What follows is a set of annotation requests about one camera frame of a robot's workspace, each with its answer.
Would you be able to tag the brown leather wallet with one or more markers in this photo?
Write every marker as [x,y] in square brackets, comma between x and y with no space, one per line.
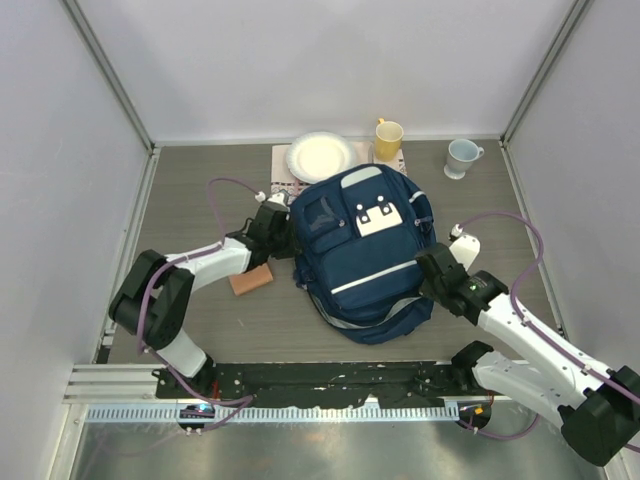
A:
[251,280]

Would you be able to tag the white paper plate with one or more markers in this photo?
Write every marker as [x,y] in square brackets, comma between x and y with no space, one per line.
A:
[317,156]

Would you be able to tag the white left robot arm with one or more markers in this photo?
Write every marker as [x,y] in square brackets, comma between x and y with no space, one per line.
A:
[152,301]

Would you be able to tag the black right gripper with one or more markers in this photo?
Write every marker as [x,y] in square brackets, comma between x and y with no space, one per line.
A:
[427,290]

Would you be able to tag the blue student backpack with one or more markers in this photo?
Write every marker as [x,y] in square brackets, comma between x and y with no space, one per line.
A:
[359,233]

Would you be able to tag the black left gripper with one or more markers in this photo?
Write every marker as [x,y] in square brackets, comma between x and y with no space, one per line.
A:
[290,251]

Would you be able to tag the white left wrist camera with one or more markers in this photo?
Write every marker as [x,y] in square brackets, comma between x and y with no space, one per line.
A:
[276,201]

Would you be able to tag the yellow mug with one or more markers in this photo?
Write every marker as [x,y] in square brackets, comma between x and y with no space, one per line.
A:
[388,139]

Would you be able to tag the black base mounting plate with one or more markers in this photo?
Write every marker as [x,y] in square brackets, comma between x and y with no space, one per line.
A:
[340,385]

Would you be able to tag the light blue mug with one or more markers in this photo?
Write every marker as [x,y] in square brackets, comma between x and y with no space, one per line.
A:
[461,155]

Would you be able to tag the slotted cable duct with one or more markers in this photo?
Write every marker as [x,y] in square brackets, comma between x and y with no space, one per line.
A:
[192,413]

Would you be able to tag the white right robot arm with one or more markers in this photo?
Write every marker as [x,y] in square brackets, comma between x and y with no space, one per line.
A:
[595,407]

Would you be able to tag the patterned cloth placemat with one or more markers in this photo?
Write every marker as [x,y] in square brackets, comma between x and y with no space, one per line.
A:
[283,179]

